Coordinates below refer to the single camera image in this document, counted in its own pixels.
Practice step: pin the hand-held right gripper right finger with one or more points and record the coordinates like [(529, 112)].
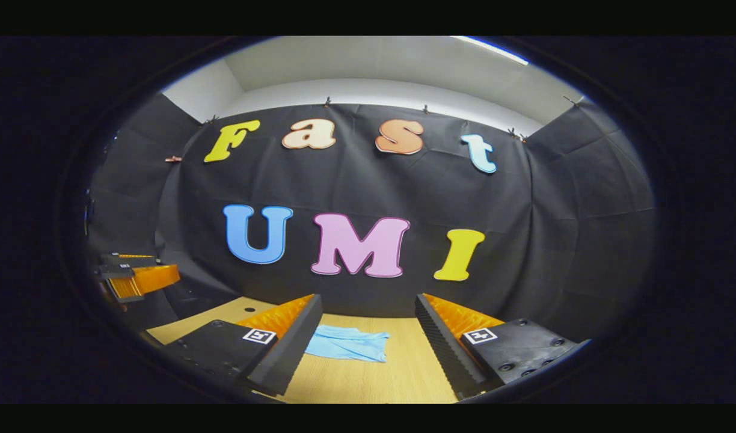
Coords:
[(440, 343)]

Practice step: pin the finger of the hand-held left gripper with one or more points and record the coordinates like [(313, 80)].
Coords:
[(130, 260), (154, 279)]

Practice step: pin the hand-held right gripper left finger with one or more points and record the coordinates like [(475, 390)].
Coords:
[(296, 343)]

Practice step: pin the light blue T-shirt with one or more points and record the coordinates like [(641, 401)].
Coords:
[(347, 346)]

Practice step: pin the black backdrop cloth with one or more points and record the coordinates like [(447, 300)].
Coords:
[(524, 198)]

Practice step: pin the ceiling light strip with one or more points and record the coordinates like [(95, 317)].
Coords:
[(491, 49)]

